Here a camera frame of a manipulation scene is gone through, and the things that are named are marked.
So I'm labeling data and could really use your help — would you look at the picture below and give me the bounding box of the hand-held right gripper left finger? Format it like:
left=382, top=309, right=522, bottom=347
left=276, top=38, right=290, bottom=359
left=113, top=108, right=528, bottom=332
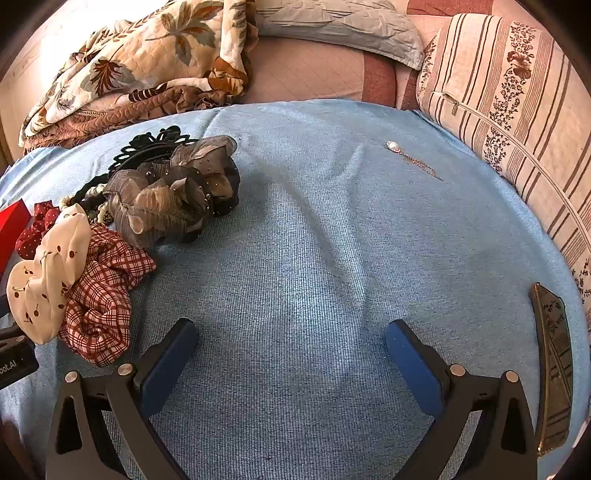
left=45, top=318, right=199, bottom=480

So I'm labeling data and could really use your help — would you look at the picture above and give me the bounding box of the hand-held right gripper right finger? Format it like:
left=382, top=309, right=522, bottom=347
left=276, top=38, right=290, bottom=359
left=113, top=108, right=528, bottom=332
left=385, top=318, right=541, bottom=480

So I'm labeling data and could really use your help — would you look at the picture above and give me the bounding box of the white cherry print scrunchie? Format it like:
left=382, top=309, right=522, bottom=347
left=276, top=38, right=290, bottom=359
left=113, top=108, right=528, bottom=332
left=6, top=203, right=93, bottom=346

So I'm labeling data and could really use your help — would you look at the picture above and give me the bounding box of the red plaid scrunchie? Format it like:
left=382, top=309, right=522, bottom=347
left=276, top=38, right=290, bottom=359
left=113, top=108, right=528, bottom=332
left=58, top=224, right=158, bottom=367

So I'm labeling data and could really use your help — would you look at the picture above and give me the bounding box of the red dotted scrunchie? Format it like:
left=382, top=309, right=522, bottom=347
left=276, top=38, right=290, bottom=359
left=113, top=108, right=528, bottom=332
left=15, top=202, right=62, bottom=260

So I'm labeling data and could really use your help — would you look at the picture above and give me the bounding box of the red box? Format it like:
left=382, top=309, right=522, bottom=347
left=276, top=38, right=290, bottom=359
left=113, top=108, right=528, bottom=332
left=0, top=199, right=33, bottom=278

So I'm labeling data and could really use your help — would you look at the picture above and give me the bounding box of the grey organza scrunchie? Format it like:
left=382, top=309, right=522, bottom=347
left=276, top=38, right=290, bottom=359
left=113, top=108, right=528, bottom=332
left=104, top=135, right=241, bottom=250

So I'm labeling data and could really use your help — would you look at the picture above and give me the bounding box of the black hair claw clip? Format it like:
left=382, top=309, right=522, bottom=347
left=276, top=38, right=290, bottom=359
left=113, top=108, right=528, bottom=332
left=111, top=126, right=200, bottom=175

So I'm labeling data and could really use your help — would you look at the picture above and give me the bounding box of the blue blanket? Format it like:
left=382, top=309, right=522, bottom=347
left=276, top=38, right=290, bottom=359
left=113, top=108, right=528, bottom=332
left=0, top=99, right=591, bottom=480

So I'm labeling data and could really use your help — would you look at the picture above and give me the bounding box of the brown quilted blanket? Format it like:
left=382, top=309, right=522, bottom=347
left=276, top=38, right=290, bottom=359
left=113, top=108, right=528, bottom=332
left=22, top=85, right=238, bottom=151

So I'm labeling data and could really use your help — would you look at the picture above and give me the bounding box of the striped floral pillow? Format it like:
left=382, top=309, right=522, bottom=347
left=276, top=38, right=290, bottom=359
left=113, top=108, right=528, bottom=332
left=416, top=13, right=591, bottom=333

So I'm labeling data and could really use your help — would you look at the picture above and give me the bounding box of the pink bedsheet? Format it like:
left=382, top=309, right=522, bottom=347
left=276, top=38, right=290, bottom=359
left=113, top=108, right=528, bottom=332
left=238, top=0, right=497, bottom=112

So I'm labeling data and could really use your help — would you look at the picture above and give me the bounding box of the leaf print blanket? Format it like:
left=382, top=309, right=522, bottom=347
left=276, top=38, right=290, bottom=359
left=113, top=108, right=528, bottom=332
left=18, top=0, right=259, bottom=139

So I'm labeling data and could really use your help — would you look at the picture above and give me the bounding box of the grey quilted pillow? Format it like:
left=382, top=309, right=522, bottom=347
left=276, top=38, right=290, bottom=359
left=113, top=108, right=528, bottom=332
left=254, top=0, right=426, bottom=71

